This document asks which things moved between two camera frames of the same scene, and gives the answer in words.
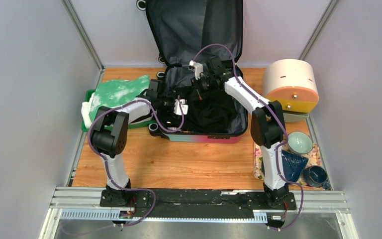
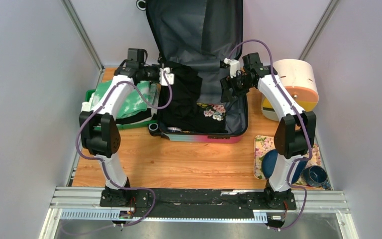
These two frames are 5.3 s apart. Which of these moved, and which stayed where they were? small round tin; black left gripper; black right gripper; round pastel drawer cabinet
Moved: black left gripper; black right gripper
Stayed: small round tin; round pastel drawer cabinet
